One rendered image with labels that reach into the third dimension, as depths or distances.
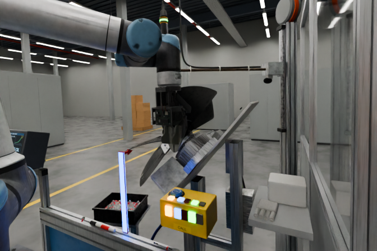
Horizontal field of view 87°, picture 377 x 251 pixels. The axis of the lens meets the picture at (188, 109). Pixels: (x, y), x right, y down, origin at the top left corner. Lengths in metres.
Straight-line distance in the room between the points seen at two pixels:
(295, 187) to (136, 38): 0.95
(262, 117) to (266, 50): 7.44
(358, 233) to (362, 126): 0.21
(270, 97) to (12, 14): 6.17
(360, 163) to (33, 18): 0.66
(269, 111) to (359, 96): 5.93
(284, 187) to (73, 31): 1.03
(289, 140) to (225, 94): 6.92
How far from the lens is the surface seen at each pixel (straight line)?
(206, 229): 0.67
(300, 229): 1.02
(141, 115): 9.26
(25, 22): 0.49
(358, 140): 0.49
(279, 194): 1.14
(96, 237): 1.06
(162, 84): 0.60
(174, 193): 0.71
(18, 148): 1.32
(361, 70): 0.48
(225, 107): 8.17
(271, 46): 13.34
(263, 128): 6.46
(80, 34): 0.47
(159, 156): 1.20
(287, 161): 1.35
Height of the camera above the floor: 1.39
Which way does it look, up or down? 3 degrees down
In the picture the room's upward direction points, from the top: 2 degrees counter-clockwise
